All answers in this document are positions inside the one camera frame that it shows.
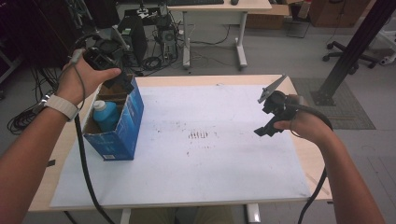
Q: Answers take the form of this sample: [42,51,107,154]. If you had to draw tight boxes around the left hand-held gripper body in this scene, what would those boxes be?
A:
[82,24,132,82]

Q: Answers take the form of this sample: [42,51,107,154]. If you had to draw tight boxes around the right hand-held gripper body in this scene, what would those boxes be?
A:
[257,74,304,126]

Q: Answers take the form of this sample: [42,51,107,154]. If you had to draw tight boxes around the blue plastic bottle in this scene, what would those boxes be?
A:
[92,100,121,133]

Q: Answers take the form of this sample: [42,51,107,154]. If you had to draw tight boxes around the blue cardboard box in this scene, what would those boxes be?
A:
[82,74,145,162]

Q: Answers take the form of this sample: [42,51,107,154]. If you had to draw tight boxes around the person's left hand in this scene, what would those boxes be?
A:
[55,56,122,106]

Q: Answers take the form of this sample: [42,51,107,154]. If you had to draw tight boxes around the person's right hand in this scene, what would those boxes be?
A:
[274,110,333,147]

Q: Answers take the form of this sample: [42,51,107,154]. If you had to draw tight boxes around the black computer tower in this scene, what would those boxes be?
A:
[119,14,149,65]

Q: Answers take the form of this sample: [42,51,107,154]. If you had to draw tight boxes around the white wrist watch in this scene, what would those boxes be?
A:
[42,93,79,122]

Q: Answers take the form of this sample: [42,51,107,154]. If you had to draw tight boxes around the grey computer tower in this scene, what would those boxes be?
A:
[160,26,179,61]

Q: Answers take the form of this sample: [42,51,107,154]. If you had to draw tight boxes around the grey floor mat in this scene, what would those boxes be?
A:
[290,77,376,131]

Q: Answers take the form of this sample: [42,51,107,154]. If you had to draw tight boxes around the white paper sheet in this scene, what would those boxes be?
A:
[49,84,313,209]

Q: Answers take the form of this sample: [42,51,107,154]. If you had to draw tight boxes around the white table leg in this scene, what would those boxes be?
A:
[246,203,262,224]

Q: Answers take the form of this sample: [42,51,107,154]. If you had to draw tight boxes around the black office chair base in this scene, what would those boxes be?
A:
[322,40,379,70]

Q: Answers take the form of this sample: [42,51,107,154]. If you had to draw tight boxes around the brown cardboard box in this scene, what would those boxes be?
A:
[246,3,292,31]

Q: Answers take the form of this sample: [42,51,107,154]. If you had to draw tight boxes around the black keyboard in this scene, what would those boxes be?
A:
[167,0,225,7]

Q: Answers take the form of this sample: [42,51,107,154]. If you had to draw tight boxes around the brown wooden cabinet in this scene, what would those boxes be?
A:
[307,0,372,28]

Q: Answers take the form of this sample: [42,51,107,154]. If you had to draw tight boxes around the white office desk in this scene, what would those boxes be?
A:
[167,0,274,70]

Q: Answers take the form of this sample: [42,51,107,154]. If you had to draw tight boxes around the right hand-held gripper cable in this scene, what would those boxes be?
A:
[284,102,333,224]

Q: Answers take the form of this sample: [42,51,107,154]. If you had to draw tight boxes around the hand-held gripper cable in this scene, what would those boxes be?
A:
[284,102,333,224]
[65,32,117,224]

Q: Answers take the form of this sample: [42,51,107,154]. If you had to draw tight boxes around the left hand-held gripper cable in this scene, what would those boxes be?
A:
[65,32,117,224]

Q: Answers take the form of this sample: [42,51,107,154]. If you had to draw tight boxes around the black metal post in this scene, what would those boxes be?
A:
[310,0,396,107]

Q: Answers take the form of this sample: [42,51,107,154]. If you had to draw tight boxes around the black floor cable bundle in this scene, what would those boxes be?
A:
[7,104,45,135]

